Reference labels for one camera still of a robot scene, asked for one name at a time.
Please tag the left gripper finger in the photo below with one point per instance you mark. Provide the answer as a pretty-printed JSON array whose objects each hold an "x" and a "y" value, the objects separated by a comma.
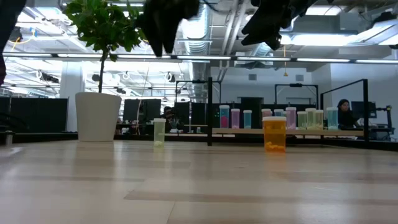
[
  {"x": 154, "y": 31},
  {"x": 170, "y": 34}
]

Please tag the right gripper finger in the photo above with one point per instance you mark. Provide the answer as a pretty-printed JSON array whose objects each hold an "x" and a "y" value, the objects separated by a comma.
[
  {"x": 261, "y": 20},
  {"x": 259, "y": 40}
]

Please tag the teal medicine bottle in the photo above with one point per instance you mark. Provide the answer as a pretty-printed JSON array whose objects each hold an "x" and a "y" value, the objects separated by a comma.
[{"x": 247, "y": 120}]

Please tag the yellow medicine bottle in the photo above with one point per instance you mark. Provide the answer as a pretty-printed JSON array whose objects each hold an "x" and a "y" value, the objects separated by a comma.
[
  {"x": 320, "y": 121},
  {"x": 311, "y": 119},
  {"x": 302, "y": 122}
]

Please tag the wide orange medicine bottle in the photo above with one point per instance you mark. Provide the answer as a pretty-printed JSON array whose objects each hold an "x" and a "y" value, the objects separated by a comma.
[{"x": 274, "y": 137}]

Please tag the small white-capped bottle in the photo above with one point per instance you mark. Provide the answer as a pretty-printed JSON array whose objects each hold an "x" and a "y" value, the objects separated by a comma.
[{"x": 159, "y": 133}]

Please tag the teal bottle white pills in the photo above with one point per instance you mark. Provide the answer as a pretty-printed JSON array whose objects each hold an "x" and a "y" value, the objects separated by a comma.
[{"x": 332, "y": 119}]

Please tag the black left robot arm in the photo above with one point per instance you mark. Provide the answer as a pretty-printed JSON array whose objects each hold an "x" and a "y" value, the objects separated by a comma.
[{"x": 9, "y": 15}]

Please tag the rectangular ceiling light panel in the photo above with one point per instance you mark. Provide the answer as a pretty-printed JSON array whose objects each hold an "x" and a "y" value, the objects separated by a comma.
[{"x": 326, "y": 40}]

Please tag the ceiling light strip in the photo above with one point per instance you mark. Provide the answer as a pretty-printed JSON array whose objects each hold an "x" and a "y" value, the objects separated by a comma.
[
  {"x": 31, "y": 55},
  {"x": 342, "y": 60}
]

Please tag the black partition panel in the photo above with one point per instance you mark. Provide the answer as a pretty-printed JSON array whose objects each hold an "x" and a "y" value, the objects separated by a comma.
[
  {"x": 186, "y": 110},
  {"x": 38, "y": 115},
  {"x": 133, "y": 109}
]

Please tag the person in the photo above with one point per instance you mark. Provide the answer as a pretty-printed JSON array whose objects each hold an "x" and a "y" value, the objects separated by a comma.
[
  {"x": 345, "y": 116},
  {"x": 168, "y": 113}
]

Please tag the small desk plant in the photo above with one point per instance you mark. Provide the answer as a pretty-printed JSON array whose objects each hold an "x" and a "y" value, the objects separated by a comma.
[{"x": 174, "y": 124}]

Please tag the green plant in white pot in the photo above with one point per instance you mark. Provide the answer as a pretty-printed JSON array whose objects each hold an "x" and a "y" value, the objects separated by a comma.
[{"x": 98, "y": 118}]

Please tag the black computer monitor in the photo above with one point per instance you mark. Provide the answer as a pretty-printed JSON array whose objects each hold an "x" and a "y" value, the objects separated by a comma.
[{"x": 368, "y": 109}]

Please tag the black ceiling device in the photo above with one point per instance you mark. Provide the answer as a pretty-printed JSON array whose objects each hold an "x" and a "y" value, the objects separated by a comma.
[{"x": 17, "y": 34}]

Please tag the small grey canister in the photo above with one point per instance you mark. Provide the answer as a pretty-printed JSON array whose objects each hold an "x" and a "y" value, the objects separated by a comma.
[{"x": 8, "y": 138}]

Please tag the silver ventilation duct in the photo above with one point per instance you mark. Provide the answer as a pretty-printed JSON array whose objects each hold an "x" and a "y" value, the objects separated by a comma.
[{"x": 199, "y": 71}]

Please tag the black aluminium table frame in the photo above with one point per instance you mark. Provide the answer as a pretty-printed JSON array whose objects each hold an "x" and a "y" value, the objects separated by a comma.
[{"x": 43, "y": 137}]

